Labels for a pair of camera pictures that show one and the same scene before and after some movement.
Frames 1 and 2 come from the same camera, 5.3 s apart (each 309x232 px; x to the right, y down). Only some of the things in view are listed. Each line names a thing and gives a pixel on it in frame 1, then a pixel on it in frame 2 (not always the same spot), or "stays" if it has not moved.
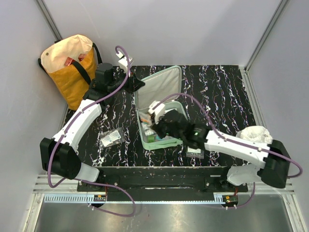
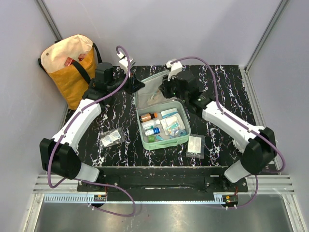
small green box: [151, 138] stays
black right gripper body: [162, 130] to [170, 89]
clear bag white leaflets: [112, 137] stays
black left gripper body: [129, 85] stays
